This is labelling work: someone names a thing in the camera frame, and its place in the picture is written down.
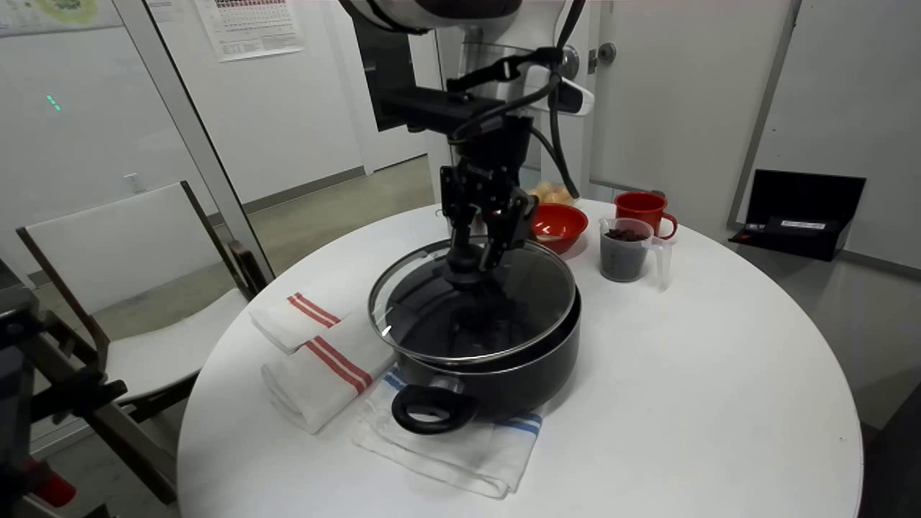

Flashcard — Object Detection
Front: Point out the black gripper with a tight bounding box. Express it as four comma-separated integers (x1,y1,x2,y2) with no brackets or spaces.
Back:
436,111,537,278

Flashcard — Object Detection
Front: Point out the glass lid with black knob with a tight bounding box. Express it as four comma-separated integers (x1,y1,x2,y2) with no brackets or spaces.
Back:
366,235,582,374

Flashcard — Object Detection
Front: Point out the yellow object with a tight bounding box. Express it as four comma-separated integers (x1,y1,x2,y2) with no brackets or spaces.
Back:
528,180,579,210

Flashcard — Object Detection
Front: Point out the red bowl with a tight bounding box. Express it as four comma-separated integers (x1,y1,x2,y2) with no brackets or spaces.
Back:
527,200,592,259

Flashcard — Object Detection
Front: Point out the clear measuring cup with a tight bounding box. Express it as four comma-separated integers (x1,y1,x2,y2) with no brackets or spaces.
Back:
596,212,677,294

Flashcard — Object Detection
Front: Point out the red mug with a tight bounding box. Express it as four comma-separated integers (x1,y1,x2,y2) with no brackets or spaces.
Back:
613,186,681,245

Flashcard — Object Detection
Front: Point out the white towel with red stripes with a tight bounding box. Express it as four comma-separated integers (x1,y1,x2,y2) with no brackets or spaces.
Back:
259,327,399,436
245,288,344,356

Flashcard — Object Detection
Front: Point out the grey door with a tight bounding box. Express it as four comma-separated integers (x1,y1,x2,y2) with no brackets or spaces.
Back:
587,0,806,242

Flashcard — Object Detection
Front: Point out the white towel with blue stripes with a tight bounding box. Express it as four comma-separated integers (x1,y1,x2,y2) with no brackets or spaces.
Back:
348,366,547,502

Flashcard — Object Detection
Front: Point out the white paper poster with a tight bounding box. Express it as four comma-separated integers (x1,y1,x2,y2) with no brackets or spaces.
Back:
193,0,307,64

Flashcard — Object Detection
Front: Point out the open black case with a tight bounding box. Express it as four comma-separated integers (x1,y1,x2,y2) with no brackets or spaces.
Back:
726,167,869,265

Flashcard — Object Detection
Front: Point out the white folding chair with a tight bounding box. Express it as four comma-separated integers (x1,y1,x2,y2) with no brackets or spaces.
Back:
13,179,272,510

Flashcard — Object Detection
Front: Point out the green printed poster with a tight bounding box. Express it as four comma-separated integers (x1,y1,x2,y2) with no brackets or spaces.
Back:
0,0,108,39

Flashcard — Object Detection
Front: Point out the small red object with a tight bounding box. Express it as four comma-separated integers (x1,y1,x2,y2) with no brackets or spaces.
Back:
35,472,76,510

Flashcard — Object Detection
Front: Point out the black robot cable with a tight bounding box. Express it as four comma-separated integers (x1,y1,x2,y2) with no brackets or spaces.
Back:
442,0,589,200

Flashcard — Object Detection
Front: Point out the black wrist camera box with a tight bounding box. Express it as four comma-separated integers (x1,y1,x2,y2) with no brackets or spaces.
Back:
379,84,504,137

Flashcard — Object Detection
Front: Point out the black pot with loop handle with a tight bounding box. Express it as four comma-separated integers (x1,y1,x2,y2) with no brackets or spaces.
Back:
366,285,587,436

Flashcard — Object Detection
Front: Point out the metal door handle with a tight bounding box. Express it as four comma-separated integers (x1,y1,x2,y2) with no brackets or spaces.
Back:
584,39,619,71

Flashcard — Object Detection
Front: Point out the grey partition frame post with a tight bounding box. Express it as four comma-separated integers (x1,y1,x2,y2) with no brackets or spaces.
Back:
108,0,279,297

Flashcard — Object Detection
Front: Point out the black stand frame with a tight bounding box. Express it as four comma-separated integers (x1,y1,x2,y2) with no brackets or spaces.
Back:
0,259,180,518

